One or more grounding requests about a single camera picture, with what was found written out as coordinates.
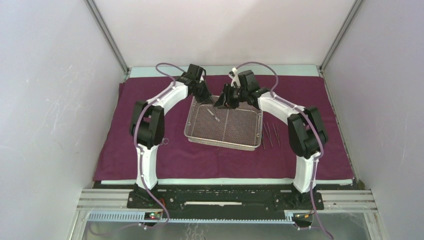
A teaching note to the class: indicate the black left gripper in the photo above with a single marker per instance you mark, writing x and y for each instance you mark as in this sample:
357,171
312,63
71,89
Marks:
206,99

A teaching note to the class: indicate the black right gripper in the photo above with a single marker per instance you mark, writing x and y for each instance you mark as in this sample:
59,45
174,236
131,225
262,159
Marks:
226,101

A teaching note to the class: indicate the large steel dressing forceps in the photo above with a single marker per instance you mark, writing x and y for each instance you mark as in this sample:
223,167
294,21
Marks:
213,114

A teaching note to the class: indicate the metal mesh instrument tray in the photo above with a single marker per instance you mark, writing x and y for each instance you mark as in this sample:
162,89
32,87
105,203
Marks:
239,128

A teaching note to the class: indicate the magenta surgical wrap cloth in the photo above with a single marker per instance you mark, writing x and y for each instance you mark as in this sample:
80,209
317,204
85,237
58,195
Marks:
182,159

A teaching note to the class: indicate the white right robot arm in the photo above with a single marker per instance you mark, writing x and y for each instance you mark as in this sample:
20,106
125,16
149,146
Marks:
306,131

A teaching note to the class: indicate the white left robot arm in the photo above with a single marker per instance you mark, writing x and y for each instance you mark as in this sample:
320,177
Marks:
148,121

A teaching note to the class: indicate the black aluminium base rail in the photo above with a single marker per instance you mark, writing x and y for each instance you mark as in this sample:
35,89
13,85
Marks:
233,206

